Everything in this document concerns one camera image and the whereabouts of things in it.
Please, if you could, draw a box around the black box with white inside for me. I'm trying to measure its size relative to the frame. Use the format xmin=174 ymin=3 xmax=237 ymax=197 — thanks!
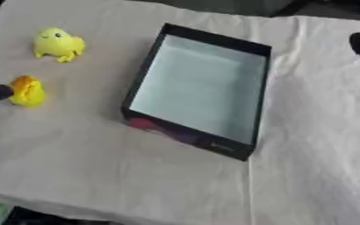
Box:
xmin=119 ymin=22 xmax=274 ymax=162

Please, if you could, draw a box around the yellow and orange soft toy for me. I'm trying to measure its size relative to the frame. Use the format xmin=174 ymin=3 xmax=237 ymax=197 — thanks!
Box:
xmin=8 ymin=75 xmax=48 ymax=107

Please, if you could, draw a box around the yellow-green soft toy frog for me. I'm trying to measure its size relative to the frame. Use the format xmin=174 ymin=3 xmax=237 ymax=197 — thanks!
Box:
xmin=31 ymin=27 xmax=87 ymax=63

